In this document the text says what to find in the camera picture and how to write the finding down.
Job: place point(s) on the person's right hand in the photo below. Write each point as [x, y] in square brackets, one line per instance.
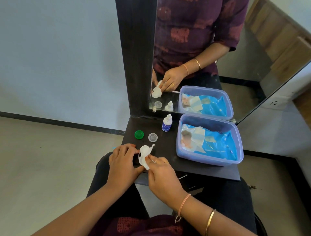
[165, 180]

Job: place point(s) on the person's left thumb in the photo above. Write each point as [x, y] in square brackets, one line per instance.
[140, 169]

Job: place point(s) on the person's right forearm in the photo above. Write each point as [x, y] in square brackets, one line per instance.
[213, 221]

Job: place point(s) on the green round screw cap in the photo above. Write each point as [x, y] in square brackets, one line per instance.
[139, 134]

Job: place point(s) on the white contact lens case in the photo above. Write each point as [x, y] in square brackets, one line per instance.
[144, 152]

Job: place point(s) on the white wall socket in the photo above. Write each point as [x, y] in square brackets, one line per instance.
[277, 102]

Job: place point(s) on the person's right thumb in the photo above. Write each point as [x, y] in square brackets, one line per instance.
[151, 175]

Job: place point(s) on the maroon printed top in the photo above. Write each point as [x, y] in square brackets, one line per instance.
[143, 226]

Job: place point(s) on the white dropper bottle blue label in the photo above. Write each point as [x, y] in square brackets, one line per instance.
[167, 123]

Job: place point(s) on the person's left hand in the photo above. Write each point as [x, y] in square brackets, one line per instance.
[121, 170]

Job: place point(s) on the blue translucent plastic container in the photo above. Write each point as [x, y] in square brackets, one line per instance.
[239, 145]

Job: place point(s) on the person's left forearm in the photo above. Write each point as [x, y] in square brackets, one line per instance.
[80, 214]

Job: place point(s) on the person's left middle finger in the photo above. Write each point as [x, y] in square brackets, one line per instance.
[126, 147]

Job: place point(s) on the clear round screw cap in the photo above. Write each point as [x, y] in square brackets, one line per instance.
[152, 137]

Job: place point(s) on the mirror with dark wooden frame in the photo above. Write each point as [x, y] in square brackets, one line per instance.
[137, 56]

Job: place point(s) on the gold bangle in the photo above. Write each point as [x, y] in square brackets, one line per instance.
[209, 221]

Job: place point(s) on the black chair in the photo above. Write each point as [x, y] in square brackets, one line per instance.
[261, 226]

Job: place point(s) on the blue wet wipes packet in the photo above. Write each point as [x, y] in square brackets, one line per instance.
[216, 144]

